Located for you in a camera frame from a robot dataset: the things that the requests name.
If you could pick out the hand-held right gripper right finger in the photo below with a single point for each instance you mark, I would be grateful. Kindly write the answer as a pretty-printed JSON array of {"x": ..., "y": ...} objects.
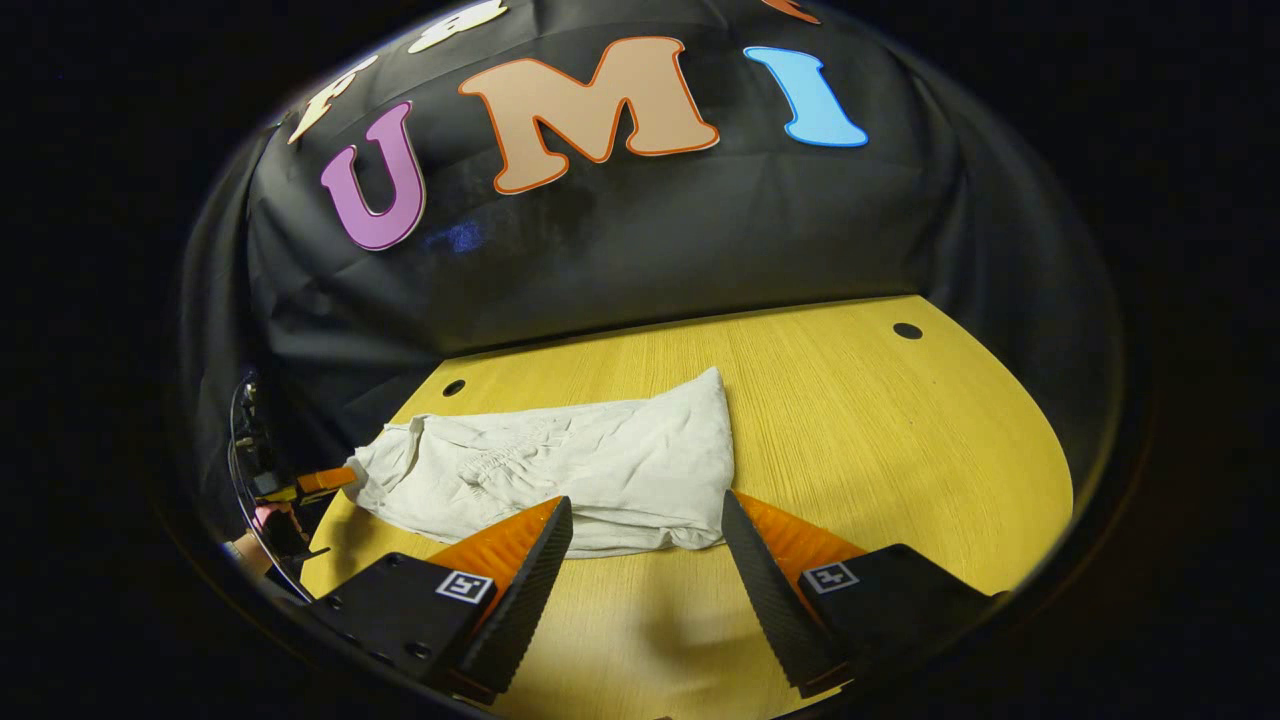
[{"x": 765, "y": 600}]

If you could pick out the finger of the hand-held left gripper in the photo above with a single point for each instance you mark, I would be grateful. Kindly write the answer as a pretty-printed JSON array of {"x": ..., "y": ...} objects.
[{"x": 325, "y": 480}]

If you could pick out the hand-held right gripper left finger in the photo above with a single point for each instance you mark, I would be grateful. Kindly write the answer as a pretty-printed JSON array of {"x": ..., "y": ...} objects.
[{"x": 535, "y": 600}]

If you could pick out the white jeans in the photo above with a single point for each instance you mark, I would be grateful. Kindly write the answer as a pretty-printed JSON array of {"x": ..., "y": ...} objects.
[{"x": 620, "y": 470}]

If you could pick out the black backdrop cloth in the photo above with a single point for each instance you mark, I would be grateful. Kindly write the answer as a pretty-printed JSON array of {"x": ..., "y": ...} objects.
[{"x": 650, "y": 230}]

